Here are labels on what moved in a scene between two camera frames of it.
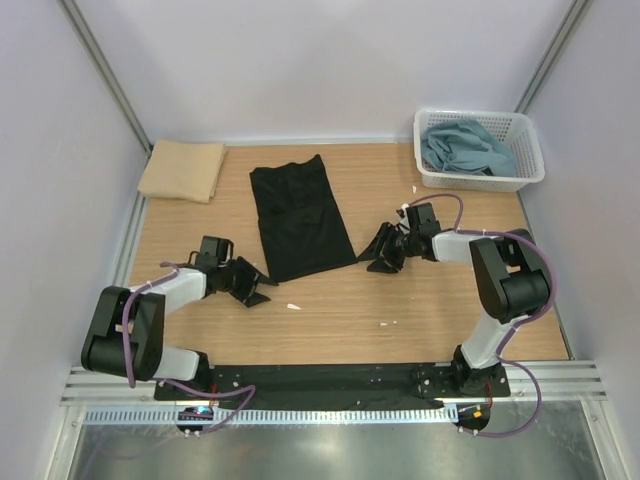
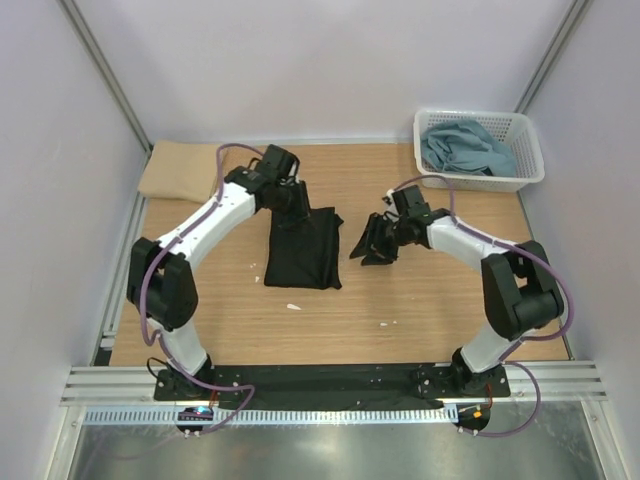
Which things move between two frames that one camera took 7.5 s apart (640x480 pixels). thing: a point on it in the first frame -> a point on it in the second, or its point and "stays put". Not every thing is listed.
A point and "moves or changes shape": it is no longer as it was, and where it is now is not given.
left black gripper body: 233,278 -> 290,206
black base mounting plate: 324,386 stays put
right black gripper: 375,248 -> 373,239
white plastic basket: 477,151 stays put
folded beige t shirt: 183,170 stays put
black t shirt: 303,231 moves or changes shape
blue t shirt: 466,146 stays put
